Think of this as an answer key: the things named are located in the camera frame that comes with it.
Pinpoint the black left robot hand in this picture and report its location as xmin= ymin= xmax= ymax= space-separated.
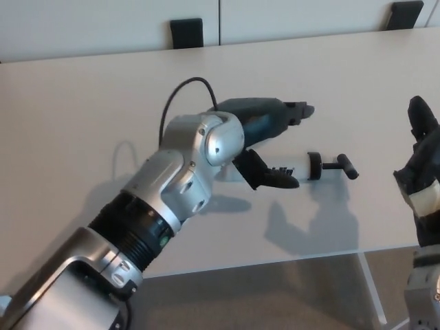
xmin=206 ymin=96 xmax=316 ymax=191

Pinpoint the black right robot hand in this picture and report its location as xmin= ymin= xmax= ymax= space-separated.
xmin=393 ymin=95 xmax=440 ymax=249

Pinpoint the white Franklin air pump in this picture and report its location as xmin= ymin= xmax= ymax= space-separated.
xmin=219 ymin=152 xmax=360 ymax=184

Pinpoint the white cabinet row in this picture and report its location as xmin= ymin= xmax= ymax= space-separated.
xmin=0 ymin=0 xmax=440 ymax=63

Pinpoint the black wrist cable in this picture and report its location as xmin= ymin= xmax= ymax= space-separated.
xmin=158 ymin=76 xmax=219 ymax=147

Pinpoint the black desk clamp bracket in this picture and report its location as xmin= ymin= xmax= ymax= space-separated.
xmin=169 ymin=18 xmax=204 ymax=49
xmin=386 ymin=0 xmax=425 ymax=30

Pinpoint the white desk leg frame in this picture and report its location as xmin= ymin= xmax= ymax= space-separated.
xmin=357 ymin=252 xmax=388 ymax=326

